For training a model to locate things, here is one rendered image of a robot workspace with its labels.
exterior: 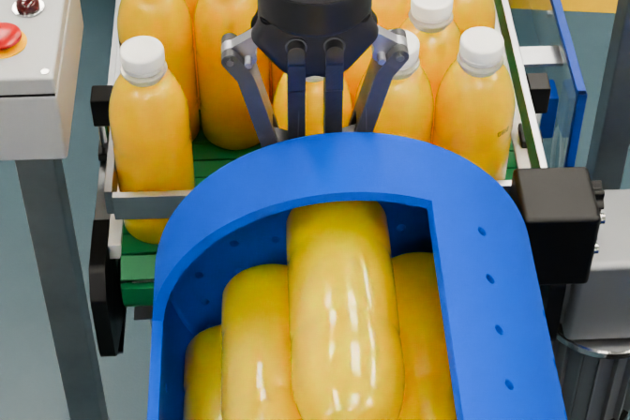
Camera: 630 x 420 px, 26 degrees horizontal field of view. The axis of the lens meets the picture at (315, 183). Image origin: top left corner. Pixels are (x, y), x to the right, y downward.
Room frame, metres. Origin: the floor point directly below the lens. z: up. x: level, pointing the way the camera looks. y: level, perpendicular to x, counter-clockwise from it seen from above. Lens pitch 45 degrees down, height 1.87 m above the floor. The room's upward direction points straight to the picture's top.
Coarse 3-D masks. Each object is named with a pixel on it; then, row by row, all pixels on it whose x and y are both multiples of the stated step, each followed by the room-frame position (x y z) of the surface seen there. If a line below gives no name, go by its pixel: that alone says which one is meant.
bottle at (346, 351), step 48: (288, 240) 0.65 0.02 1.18; (336, 240) 0.62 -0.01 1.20; (384, 240) 0.64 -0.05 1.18; (288, 288) 0.61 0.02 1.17; (336, 288) 0.58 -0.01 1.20; (384, 288) 0.59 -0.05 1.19; (336, 336) 0.54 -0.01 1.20; (384, 336) 0.55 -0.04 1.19; (336, 384) 0.51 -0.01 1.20; (384, 384) 0.51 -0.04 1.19
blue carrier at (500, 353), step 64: (192, 192) 0.69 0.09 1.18; (256, 192) 0.65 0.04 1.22; (320, 192) 0.64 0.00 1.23; (384, 192) 0.64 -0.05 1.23; (448, 192) 0.65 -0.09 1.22; (192, 256) 0.63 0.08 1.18; (256, 256) 0.69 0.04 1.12; (448, 256) 0.59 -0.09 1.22; (512, 256) 0.63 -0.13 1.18; (192, 320) 0.68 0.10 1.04; (448, 320) 0.54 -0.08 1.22; (512, 320) 0.56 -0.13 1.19; (512, 384) 0.50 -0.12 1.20
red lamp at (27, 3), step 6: (18, 0) 1.01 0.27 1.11; (24, 0) 1.01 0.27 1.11; (30, 0) 1.01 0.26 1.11; (36, 0) 1.01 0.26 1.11; (18, 6) 1.00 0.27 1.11; (24, 6) 1.00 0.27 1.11; (30, 6) 1.00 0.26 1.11; (36, 6) 1.00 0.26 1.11; (24, 12) 1.00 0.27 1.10; (30, 12) 1.00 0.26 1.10
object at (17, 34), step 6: (0, 24) 0.97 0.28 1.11; (6, 24) 0.97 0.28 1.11; (12, 24) 0.97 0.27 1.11; (0, 30) 0.96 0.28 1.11; (6, 30) 0.96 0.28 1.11; (12, 30) 0.96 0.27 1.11; (18, 30) 0.96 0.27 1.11; (0, 36) 0.95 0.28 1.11; (6, 36) 0.95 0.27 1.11; (12, 36) 0.95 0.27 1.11; (18, 36) 0.96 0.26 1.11; (0, 42) 0.95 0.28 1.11; (6, 42) 0.95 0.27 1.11; (12, 42) 0.95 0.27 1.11; (0, 48) 0.94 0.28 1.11; (6, 48) 0.94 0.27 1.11
